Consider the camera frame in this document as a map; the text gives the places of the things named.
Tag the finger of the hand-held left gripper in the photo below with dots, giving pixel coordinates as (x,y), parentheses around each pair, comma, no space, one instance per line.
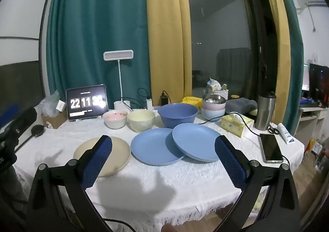
(7,115)
(23,119)

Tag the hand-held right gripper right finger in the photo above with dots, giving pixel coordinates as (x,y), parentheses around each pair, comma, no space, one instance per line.
(228,160)

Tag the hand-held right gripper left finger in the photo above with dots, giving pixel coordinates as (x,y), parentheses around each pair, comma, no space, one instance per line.
(99,160)

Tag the beige plate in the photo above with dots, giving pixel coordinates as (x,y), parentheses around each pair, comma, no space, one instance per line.
(120,154)

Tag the blue plate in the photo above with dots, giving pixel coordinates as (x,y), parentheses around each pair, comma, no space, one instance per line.
(151,147)
(198,142)

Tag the pink speckled bowl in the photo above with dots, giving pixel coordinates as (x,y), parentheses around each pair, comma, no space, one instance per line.
(114,122)

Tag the cream bowl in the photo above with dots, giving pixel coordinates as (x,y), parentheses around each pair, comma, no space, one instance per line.
(141,122)

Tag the large blue bowl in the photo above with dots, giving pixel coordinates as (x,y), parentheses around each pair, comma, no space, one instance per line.
(177,119)

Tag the clear plastic bag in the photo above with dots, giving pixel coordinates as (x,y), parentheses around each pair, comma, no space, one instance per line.
(48,104)

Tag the yellow tissue box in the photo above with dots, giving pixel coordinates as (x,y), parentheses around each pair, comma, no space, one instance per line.
(232,126)

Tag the small white box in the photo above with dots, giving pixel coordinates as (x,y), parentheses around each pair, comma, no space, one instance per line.
(60,106)

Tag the black smartphone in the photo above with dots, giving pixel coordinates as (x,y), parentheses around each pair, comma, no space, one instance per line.
(271,148)

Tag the light blue steel-lined bowl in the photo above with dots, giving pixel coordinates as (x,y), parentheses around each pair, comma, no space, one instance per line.
(212,115)

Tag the grey cloth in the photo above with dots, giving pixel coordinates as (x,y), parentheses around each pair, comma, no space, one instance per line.
(241,106)

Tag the black scissors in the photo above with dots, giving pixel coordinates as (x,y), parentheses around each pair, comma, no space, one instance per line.
(276,130)

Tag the pink steel-lined bowl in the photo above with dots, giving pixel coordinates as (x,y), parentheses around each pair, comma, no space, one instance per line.
(213,106)

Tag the tablet with clock display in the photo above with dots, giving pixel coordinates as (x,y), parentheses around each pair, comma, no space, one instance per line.
(87,103)

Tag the stainless steel thermos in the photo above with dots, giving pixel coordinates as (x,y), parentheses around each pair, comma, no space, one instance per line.
(264,113)

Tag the white tube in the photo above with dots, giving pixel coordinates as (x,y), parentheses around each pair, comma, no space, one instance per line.
(285,133)

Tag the white perforated basket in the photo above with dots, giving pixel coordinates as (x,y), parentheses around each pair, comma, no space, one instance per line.
(221,93)

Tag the white tablecloth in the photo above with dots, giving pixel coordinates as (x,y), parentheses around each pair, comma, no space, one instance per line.
(164,183)

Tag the yellow wipes pack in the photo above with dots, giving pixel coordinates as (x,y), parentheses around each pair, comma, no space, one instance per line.
(191,101)

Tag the white charger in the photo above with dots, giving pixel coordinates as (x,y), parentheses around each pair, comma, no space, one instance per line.
(149,103)

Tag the light blue plastic bag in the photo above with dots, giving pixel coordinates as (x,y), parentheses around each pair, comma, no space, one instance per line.
(213,84)

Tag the black charger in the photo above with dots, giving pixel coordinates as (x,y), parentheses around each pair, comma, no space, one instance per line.
(164,100)

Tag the white computer desk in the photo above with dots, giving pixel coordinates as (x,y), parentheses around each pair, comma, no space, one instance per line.
(308,119)

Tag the white desk lamp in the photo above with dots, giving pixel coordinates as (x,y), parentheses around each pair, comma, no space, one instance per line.
(118,56)

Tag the teal curtain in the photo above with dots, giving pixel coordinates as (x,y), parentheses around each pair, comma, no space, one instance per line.
(97,29)
(295,67)

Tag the black computer monitor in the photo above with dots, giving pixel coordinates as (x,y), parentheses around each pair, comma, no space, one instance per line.
(318,85)

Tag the yellow curtain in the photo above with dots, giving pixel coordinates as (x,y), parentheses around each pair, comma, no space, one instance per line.
(167,41)
(280,41)

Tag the dark glass window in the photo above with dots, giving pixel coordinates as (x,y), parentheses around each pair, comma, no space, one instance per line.
(223,16)

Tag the white air conditioner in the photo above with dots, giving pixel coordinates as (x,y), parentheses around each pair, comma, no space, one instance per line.
(308,0)

